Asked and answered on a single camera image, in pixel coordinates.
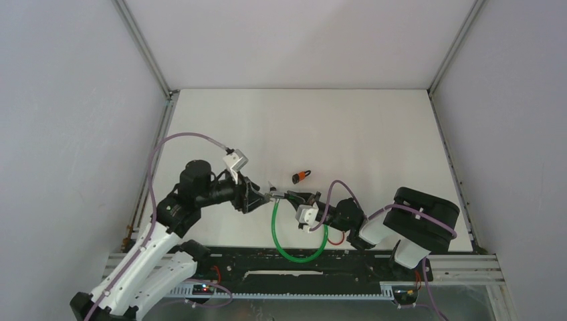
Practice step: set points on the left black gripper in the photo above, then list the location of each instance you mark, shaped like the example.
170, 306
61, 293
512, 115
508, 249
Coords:
247, 196

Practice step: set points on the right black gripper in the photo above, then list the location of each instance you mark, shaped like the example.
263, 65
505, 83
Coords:
300, 198

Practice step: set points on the orange padlock with keys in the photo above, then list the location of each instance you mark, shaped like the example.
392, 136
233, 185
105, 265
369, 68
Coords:
300, 176

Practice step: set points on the silver key bunch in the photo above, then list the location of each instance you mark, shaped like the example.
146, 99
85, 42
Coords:
272, 189

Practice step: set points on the green cable lock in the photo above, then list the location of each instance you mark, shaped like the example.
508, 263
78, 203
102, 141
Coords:
282, 251

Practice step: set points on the red cable lock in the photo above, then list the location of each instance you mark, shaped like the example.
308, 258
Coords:
337, 238

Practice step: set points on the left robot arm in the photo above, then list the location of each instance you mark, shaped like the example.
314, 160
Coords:
160, 260

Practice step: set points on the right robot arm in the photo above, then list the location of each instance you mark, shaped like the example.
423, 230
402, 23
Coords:
424, 223

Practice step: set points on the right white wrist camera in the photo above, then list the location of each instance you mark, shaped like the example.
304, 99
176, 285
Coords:
306, 217

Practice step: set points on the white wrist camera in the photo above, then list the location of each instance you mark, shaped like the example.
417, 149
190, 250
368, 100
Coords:
234, 161
306, 217

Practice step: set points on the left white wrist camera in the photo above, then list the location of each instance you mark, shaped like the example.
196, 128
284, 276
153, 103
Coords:
234, 161

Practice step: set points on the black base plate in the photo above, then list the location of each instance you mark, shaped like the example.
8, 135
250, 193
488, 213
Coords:
256, 269

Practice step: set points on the grey cable duct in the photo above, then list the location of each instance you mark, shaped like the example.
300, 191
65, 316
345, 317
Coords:
199, 291

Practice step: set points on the left aluminium corner post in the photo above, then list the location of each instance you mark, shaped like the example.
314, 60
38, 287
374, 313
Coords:
142, 45

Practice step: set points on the aluminium corner post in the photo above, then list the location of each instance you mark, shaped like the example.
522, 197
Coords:
459, 39
142, 45

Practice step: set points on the aluminium front frame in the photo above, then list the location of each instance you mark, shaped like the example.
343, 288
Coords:
457, 270

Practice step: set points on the right aluminium corner post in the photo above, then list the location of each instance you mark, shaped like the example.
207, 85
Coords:
459, 39

